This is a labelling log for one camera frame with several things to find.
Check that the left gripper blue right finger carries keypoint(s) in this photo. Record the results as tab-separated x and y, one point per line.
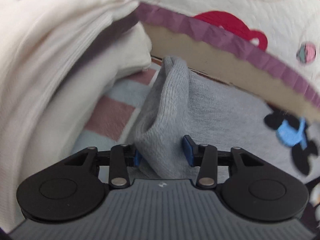
203	156

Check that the checkered cartoon bed sheet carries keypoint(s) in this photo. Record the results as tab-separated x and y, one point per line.
117	110

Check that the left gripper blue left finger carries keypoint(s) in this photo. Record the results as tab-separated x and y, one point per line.
122	157

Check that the bear print quilt purple trim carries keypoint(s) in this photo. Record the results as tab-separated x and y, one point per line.
280	37

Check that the folded white garment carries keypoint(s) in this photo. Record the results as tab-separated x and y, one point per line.
57	57

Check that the grey sweater with black cat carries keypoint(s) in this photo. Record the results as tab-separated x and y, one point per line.
183	103

